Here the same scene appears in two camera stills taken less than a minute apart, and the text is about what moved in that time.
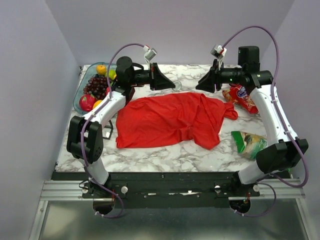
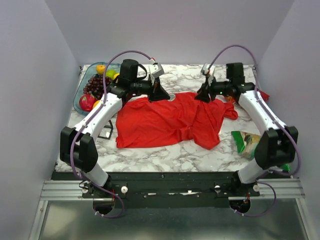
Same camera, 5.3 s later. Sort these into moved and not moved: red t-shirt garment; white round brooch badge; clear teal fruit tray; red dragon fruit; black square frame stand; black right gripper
Moved: black right gripper; white round brooch badge
Not moved: clear teal fruit tray; red dragon fruit; black square frame stand; red t-shirt garment
